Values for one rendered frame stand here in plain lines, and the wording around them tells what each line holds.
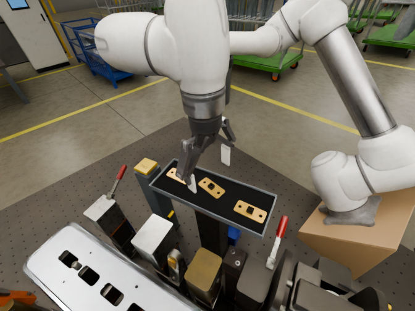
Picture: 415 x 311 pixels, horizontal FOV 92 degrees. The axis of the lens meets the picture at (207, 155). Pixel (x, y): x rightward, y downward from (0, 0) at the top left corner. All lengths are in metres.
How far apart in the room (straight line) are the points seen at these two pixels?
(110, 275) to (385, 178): 0.93
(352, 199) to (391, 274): 0.39
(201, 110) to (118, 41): 0.19
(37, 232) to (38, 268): 0.56
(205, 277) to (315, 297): 0.25
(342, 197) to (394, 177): 0.17
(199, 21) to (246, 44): 0.33
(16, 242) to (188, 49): 1.33
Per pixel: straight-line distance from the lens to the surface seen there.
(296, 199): 1.22
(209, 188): 0.61
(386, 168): 0.88
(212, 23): 0.34
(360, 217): 0.98
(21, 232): 1.49
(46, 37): 6.91
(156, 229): 0.63
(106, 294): 0.76
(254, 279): 0.60
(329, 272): 0.65
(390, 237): 0.91
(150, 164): 0.74
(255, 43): 0.67
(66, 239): 0.89
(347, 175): 0.89
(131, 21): 0.43
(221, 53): 0.36
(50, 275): 0.86
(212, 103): 0.39
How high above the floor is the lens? 1.65
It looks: 43 degrees down
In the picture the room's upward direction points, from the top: 5 degrees counter-clockwise
